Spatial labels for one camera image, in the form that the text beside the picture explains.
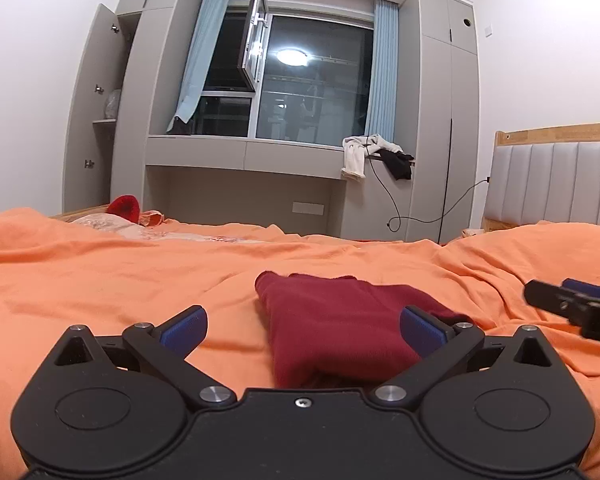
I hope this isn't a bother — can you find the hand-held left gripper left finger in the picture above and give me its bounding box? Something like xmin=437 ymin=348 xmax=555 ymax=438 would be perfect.
xmin=53 ymin=304 xmax=237 ymax=409

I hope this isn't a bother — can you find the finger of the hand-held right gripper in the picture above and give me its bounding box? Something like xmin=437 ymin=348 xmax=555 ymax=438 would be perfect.
xmin=562 ymin=278 xmax=600 ymax=303
xmin=524 ymin=279 xmax=590 ymax=323

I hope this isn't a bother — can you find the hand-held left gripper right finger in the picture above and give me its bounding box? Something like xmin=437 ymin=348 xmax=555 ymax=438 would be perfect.
xmin=370 ymin=305 xmax=557 ymax=409

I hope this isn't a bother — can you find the dark red shirt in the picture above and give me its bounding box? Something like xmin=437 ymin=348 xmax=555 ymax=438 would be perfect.
xmin=254 ymin=270 xmax=477 ymax=389

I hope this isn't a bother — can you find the orange blanket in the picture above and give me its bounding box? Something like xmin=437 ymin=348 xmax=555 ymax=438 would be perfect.
xmin=0 ymin=207 xmax=600 ymax=480

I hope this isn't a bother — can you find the pale printed pillow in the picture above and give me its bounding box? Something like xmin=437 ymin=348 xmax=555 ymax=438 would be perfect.
xmin=65 ymin=212 xmax=271 ymax=244

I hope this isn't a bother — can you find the grey window desk unit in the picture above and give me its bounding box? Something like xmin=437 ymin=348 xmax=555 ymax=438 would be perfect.
xmin=141 ymin=133 xmax=417 ymax=239

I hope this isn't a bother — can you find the black garment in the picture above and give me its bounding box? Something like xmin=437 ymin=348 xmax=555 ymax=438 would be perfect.
xmin=375 ymin=148 xmax=416 ymax=182

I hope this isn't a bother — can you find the white garment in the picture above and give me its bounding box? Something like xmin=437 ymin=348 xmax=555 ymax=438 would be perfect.
xmin=341 ymin=133 xmax=404 ymax=183

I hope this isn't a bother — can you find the grey closed wardrobe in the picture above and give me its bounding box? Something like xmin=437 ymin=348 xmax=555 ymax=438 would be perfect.
xmin=404 ymin=0 xmax=482 ymax=245

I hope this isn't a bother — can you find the grey open wardrobe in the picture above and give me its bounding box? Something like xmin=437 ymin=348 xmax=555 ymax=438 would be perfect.
xmin=61 ymin=0 xmax=206 ymax=217

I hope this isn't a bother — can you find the silvery crumpled bag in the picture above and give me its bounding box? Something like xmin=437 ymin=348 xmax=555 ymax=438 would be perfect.
xmin=103 ymin=88 xmax=124 ymax=122

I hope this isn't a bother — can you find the light blue curtain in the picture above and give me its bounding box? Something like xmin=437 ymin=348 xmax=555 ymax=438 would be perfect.
xmin=364 ymin=0 xmax=399 ymax=144
xmin=167 ymin=0 xmax=231 ymax=134

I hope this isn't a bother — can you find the window with open sash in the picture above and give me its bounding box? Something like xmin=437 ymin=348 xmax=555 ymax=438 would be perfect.
xmin=189 ymin=0 xmax=381 ymax=148

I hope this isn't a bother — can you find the padded headboard with wood frame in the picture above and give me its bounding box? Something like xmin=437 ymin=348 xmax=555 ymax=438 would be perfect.
xmin=482 ymin=122 xmax=600 ymax=234

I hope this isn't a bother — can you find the thin black upright cable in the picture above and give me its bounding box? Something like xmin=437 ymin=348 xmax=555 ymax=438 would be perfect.
xmin=437 ymin=118 xmax=455 ymax=244

